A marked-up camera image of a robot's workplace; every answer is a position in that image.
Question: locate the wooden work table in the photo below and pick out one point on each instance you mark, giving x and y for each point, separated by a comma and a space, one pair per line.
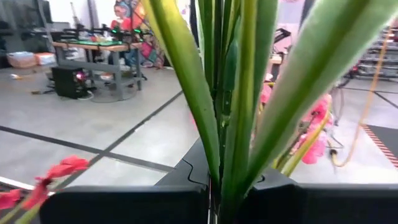
93, 46

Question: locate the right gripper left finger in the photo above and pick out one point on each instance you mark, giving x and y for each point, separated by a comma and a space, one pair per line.
124, 205

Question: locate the pink artificial flower bunch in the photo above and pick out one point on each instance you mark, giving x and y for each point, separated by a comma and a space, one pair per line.
186, 77

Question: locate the black mat with striped edge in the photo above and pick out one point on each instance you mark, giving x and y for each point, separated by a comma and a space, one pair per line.
385, 140

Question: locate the translucent plastic bin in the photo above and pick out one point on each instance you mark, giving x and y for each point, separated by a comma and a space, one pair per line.
46, 58
20, 60

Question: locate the black computer box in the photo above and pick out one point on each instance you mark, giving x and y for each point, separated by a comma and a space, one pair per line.
66, 82

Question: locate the metal shelving rack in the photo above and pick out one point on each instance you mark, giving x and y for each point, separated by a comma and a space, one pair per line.
379, 62

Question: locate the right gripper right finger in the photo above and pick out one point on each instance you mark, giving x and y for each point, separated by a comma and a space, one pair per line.
326, 205

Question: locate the colourful patterned curtain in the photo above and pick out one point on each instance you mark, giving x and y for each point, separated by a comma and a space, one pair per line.
136, 15

